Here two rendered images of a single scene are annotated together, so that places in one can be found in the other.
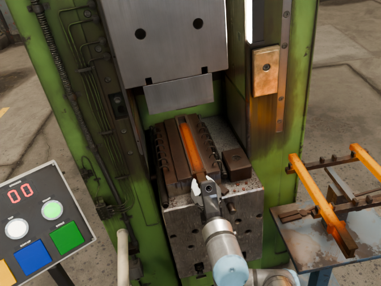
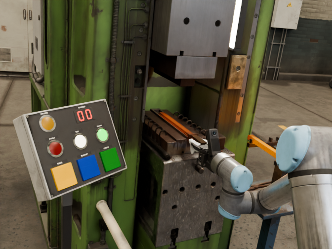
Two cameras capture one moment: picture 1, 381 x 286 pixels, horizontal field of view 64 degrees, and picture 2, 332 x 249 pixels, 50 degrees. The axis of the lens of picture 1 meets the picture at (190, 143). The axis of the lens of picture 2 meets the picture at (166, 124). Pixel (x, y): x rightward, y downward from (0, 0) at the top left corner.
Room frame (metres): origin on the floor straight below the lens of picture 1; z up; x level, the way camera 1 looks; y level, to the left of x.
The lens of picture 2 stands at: (-0.58, 0.68, 1.59)
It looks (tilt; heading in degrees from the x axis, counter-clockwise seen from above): 19 degrees down; 338
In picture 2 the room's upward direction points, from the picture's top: 6 degrees clockwise
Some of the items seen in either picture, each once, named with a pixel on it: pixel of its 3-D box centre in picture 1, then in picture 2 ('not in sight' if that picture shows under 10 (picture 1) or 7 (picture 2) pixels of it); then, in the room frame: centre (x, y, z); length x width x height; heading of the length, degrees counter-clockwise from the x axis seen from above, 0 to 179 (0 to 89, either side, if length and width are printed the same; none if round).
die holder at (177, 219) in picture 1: (202, 189); (169, 173); (1.02, -0.02, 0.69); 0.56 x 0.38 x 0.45; 6
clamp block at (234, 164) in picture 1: (236, 164); (211, 139); (0.87, -0.16, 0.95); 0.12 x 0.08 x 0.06; 6
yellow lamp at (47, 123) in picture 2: not in sight; (47, 123); (0.57, 0.62, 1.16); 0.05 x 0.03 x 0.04; 96
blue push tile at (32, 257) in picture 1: (33, 256); (88, 167); (0.55, 0.49, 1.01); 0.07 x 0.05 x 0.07; 121
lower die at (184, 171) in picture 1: (183, 149); (166, 129); (1.01, 0.03, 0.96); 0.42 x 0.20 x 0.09; 6
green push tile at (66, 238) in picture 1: (67, 237); (109, 159); (0.60, 0.41, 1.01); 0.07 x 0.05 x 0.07; 121
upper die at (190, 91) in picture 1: (170, 67); (174, 58); (1.01, 0.03, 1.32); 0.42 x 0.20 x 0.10; 6
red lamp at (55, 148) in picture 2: not in sight; (55, 148); (0.54, 0.60, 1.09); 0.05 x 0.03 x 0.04; 96
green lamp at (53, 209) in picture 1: (52, 210); (102, 135); (0.64, 0.43, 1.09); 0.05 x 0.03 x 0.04; 96
